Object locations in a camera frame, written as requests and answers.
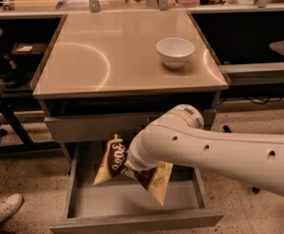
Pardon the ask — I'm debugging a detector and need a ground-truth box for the white ribbed gripper wrist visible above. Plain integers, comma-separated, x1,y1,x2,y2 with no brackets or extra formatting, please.
128,139,158,172

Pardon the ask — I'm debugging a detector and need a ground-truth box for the brown sea salt chip bag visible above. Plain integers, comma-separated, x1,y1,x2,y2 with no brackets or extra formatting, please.
94,135,173,206

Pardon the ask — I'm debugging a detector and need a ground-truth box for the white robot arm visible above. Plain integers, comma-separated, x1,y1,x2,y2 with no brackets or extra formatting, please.
128,104,284,197

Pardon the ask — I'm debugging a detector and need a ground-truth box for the open middle drawer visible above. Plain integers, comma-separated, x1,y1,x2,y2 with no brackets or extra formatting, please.
50,141,223,234

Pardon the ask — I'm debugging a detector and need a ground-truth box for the top grey drawer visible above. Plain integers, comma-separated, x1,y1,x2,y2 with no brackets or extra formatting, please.
45,112,163,142

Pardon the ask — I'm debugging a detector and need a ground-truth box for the grey drawer cabinet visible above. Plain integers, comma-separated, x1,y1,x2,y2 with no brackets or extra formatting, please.
29,9,231,234

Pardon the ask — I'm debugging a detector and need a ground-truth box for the white bowl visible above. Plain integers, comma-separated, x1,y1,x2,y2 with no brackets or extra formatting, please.
156,37,195,69

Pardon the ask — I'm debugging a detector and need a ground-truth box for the white sneaker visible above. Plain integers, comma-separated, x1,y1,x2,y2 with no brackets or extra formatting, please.
0,193,23,224

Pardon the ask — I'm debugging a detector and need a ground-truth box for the black box with label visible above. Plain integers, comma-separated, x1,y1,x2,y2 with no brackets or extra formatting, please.
11,43,48,56

